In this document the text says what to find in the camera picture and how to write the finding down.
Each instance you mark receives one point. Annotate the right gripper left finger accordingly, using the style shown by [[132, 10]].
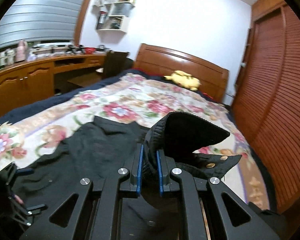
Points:
[[89, 213]]

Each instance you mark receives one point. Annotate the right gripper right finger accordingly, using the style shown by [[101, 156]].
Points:
[[208, 209]]

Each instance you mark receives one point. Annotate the black zip jacket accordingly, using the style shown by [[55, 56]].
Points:
[[99, 148]]

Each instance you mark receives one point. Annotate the navy bed sheet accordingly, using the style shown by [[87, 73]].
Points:
[[24, 112]]

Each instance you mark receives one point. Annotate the wooden desk with cabinets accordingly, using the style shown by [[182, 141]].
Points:
[[25, 83]]

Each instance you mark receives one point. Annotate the wooden louvered wardrobe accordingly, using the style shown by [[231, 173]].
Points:
[[267, 104]]

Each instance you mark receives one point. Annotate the floral bed blanket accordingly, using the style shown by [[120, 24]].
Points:
[[145, 101]]

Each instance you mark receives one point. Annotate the wooden bed headboard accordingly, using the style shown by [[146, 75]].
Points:
[[160, 61]]

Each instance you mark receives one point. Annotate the pink bottle on desk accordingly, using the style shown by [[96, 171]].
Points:
[[21, 51]]

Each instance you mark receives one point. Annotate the yellow Pikachu plush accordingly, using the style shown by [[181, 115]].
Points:
[[184, 80]]

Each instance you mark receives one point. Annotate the dark wooden chair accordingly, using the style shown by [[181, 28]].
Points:
[[115, 63]]

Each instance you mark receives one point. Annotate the red basket on desk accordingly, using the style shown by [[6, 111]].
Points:
[[89, 50]]

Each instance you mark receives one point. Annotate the grey window blind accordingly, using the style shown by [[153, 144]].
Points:
[[39, 20]]

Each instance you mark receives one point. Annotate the white wall shelf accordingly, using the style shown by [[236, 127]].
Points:
[[113, 15]]

